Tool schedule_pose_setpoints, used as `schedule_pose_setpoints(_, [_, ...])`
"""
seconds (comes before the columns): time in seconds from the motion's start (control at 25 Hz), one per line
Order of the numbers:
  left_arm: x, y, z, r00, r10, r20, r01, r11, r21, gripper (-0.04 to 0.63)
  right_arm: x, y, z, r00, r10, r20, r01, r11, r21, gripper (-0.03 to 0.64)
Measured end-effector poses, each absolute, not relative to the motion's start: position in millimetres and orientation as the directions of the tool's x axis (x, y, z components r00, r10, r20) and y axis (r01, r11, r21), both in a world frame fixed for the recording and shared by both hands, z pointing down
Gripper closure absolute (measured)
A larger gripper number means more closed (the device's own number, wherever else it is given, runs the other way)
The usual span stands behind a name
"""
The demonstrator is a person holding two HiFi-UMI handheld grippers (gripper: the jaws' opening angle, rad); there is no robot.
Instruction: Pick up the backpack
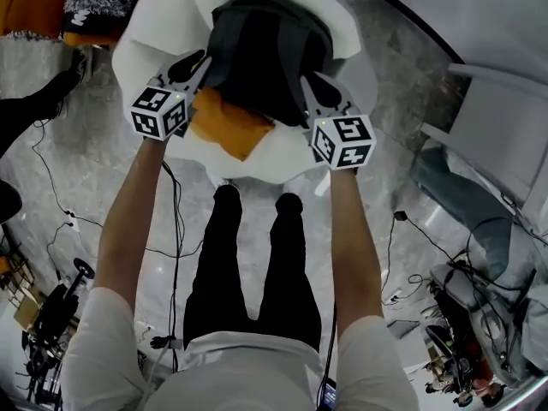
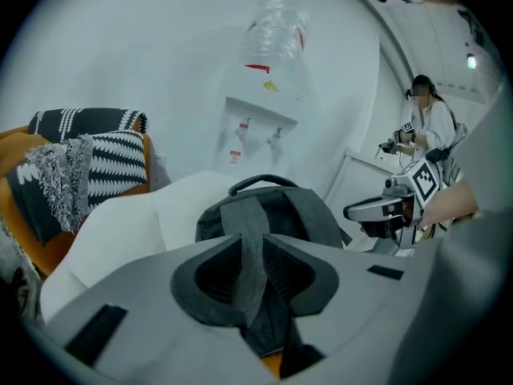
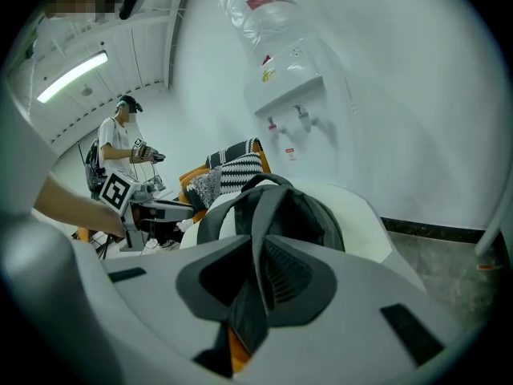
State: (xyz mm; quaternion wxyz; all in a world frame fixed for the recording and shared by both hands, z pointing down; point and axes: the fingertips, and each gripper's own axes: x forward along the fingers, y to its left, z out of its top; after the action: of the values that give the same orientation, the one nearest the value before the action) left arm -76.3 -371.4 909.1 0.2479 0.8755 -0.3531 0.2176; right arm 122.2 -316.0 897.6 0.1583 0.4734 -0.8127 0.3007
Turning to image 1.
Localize black grey backpack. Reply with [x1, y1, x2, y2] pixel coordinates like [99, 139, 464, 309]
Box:
[204, 1, 336, 128]

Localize person's right forearm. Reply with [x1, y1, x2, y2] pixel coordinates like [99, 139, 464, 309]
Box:
[326, 165, 385, 338]

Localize blue grey cloth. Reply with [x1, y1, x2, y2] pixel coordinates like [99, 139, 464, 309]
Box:
[409, 146, 537, 283]

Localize person's left forearm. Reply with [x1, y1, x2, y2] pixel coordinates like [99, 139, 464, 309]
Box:
[92, 134, 173, 316]

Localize long black floor cable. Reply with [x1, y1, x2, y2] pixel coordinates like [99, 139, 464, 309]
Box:
[31, 119, 204, 259]

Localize black charger with cable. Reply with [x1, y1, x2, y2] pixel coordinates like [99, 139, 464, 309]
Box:
[381, 210, 472, 307]

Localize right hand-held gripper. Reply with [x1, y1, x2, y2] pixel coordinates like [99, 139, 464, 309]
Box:
[299, 72, 378, 171]

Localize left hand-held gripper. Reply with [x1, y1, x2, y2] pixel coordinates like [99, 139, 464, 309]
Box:
[129, 49, 213, 141]

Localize black phone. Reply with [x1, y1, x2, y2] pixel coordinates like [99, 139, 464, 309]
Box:
[321, 381, 339, 411]

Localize person's white shirt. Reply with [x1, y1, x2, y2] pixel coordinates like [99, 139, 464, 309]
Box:
[61, 286, 421, 411]

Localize black white patterned blanket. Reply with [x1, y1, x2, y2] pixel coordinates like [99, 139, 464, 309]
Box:
[63, 0, 147, 34]

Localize white chair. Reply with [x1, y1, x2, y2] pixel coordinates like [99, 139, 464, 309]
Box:
[420, 61, 548, 218]

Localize black cable with plug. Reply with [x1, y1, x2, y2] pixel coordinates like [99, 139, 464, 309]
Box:
[150, 160, 184, 374]

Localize person's black trousers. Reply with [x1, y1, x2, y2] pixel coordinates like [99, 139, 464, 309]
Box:
[182, 183, 323, 353]

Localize large orange cushion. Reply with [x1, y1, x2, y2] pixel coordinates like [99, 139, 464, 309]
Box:
[0, 0, 83, 40]

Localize black wheeled stand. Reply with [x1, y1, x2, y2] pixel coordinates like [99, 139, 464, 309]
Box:
[21, 256, 96, 407]

